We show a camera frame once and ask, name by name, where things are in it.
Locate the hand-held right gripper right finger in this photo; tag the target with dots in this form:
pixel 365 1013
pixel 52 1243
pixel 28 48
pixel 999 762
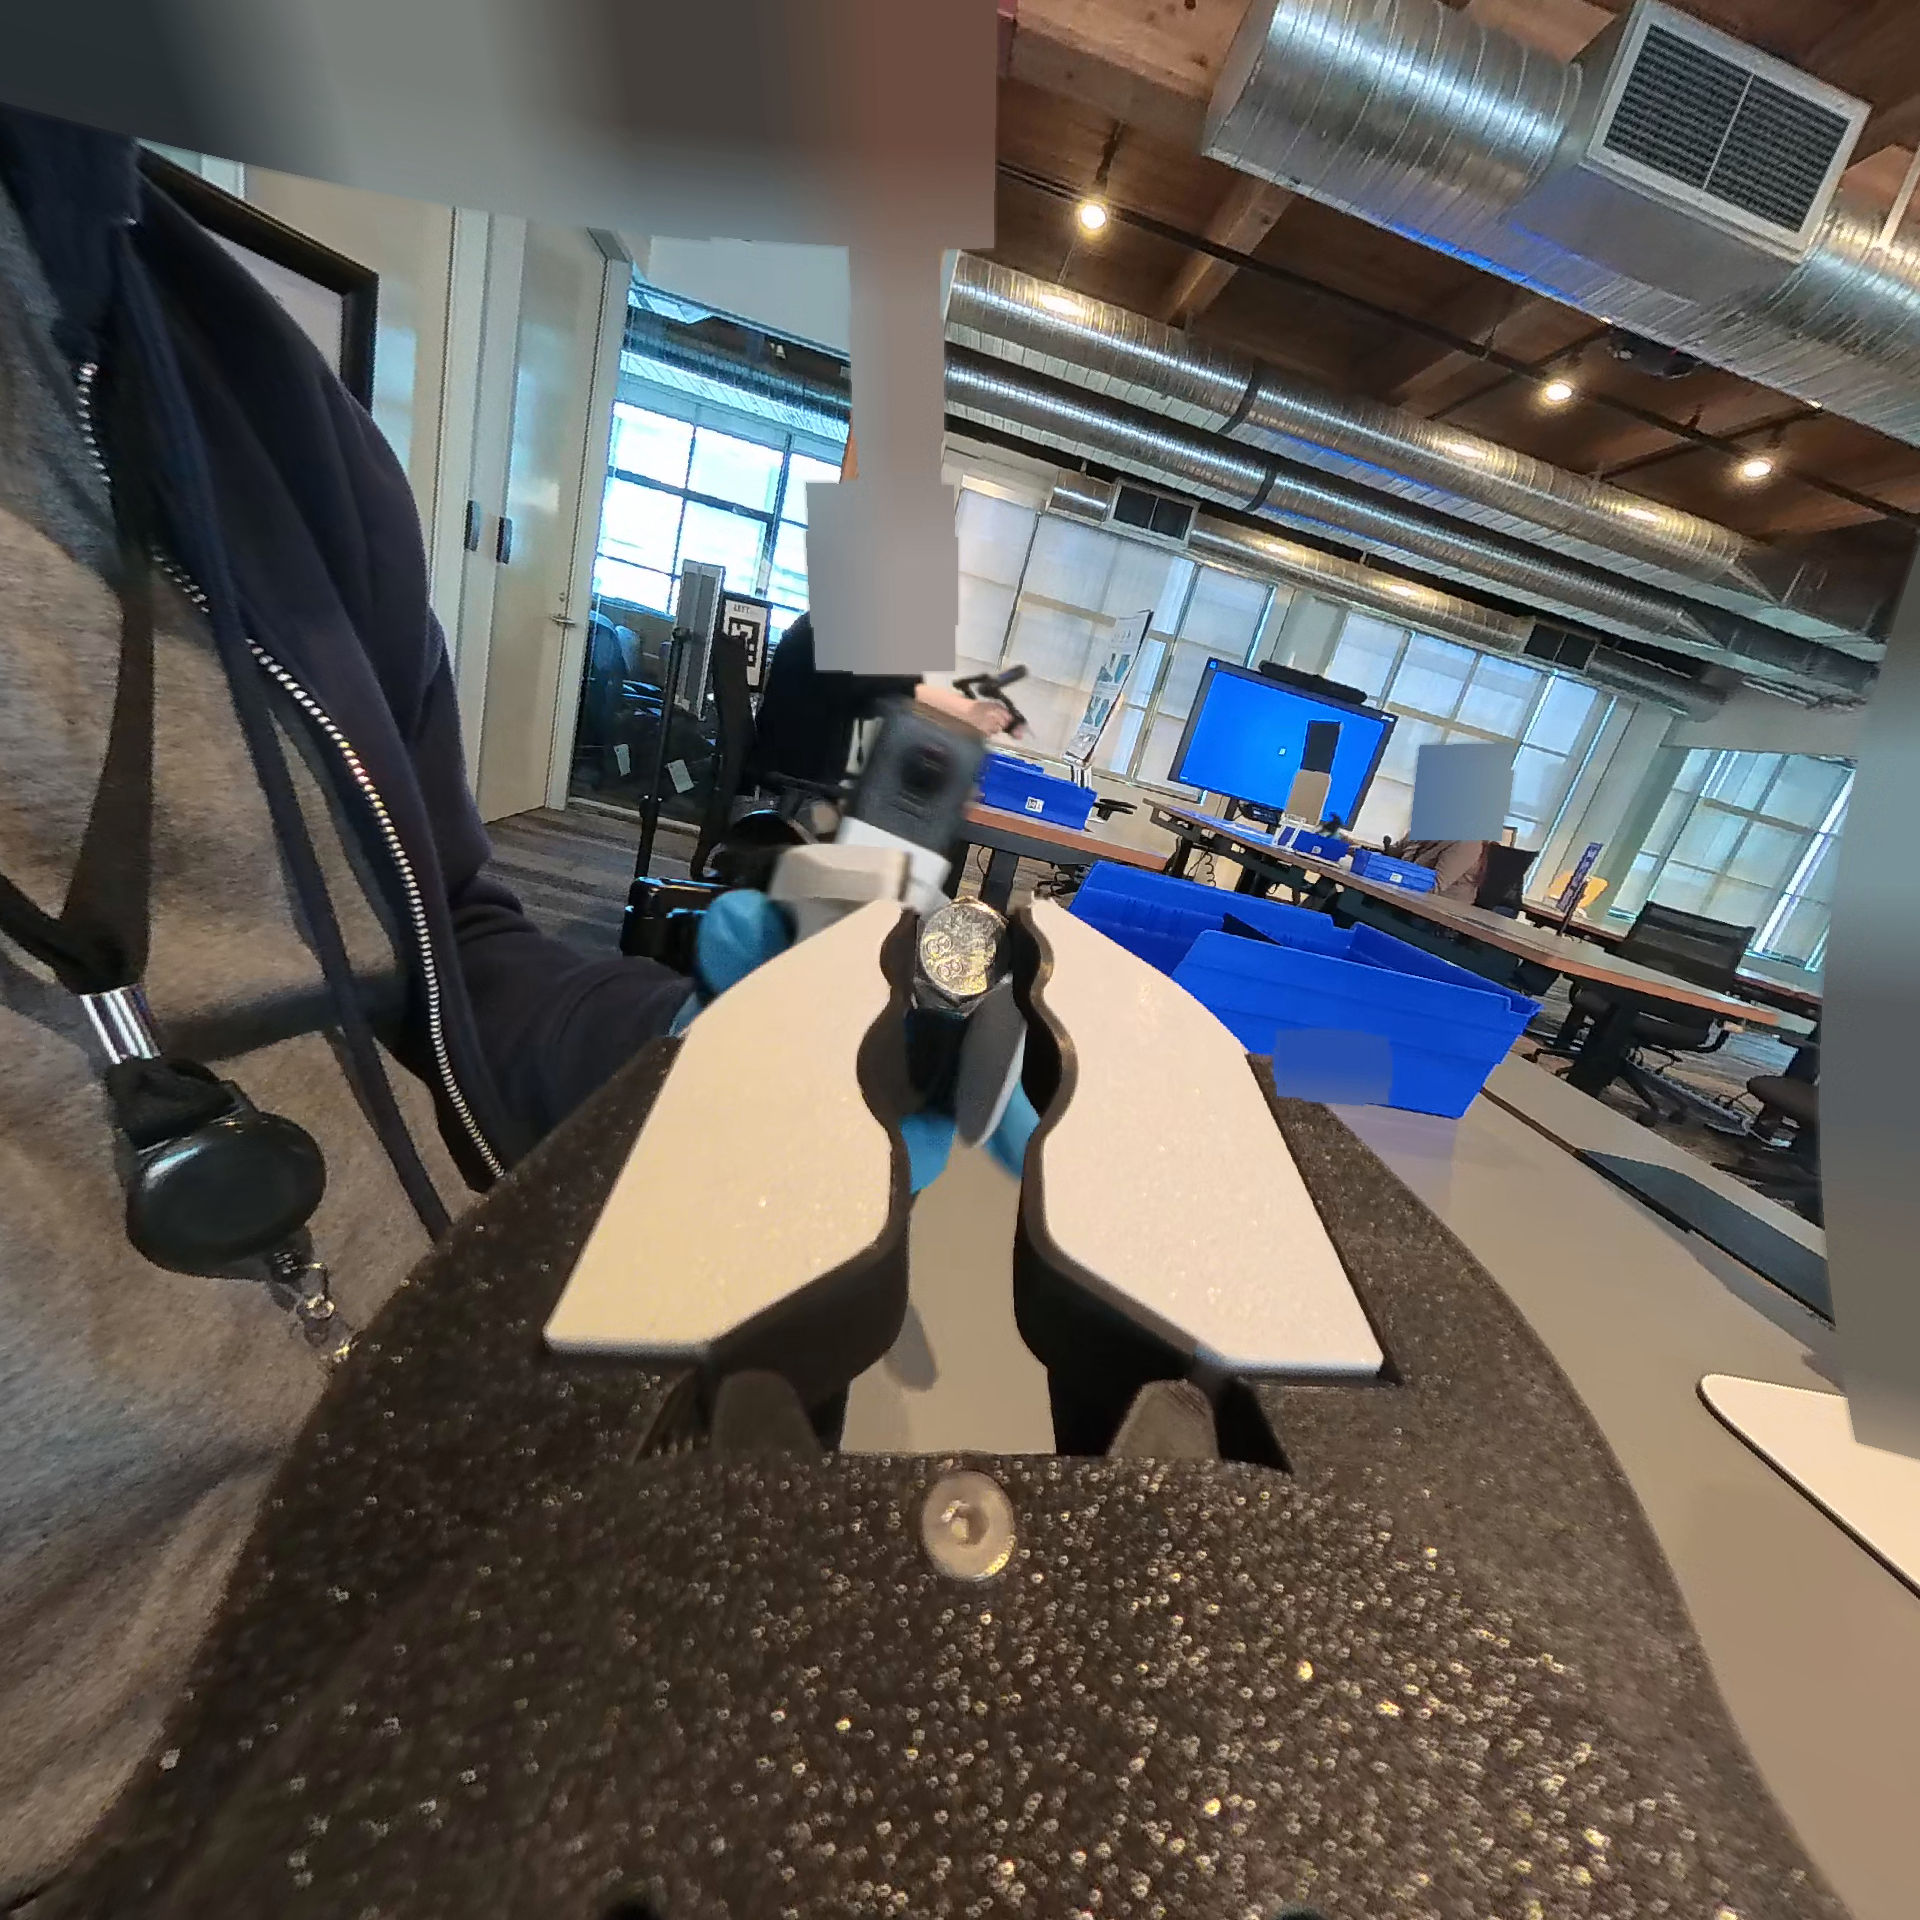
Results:
pixel 1185 1184

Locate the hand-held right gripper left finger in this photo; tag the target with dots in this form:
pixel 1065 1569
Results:
pixel 751 1171

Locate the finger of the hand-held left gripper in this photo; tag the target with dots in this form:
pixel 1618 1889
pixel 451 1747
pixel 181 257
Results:
pixel 991 1072
pixel 839 885

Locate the steel hex bolt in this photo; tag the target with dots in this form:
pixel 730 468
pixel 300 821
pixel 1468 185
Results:
pixel 961 949

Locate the person's left forearm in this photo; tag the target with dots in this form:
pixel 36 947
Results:
pixel 586 989

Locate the person's left hand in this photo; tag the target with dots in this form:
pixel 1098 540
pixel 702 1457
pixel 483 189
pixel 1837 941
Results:
pixel 743 930

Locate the black office chair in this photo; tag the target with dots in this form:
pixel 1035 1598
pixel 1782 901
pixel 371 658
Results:
pixel 1787 1101
pixel 1682 960
pixel 734 854

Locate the small blue bin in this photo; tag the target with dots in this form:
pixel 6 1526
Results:
pixel 1319 844
pixel 1395 867
pixel 1036 786

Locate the white sign board stand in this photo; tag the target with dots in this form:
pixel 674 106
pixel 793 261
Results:
pixel 1109 675

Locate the black tripod stand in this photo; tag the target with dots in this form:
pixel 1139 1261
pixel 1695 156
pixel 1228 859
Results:
pixel 692 675

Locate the large blue plastic bin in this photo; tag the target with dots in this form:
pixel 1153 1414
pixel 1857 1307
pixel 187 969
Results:
pixel 1349 989

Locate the blue screen monitor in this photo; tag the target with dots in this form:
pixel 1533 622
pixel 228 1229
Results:
pixel 1245 744

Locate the pale door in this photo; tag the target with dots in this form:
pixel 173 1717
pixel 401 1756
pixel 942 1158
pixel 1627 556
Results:
pixel 534 540

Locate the long wooden desk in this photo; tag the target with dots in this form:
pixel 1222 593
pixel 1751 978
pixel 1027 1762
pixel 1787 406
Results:
pixel 1652 960

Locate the black badge reel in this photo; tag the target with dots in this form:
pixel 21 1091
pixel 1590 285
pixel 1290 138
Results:
pixel 225 1178

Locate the black table strip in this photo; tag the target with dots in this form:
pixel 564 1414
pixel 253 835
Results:
pixel 1711 1222

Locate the ceiling spot light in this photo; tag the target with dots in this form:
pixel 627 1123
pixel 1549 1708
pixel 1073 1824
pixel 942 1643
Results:
pixel 1557 388
pixel 1757 467
pixel 1093 216

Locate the navy zip jacket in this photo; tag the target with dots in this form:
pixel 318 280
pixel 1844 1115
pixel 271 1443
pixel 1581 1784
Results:
pixel 300 524

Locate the white stand base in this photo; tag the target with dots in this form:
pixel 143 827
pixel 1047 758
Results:
pixel 1799 1454

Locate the black framed board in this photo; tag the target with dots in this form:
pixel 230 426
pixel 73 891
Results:
pixel 284 240

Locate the grey vent grille box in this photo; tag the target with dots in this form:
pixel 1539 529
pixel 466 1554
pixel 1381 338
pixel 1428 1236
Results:
pixel 1724 118

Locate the large silver air duct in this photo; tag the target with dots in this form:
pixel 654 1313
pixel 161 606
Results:
pixel 1395 90

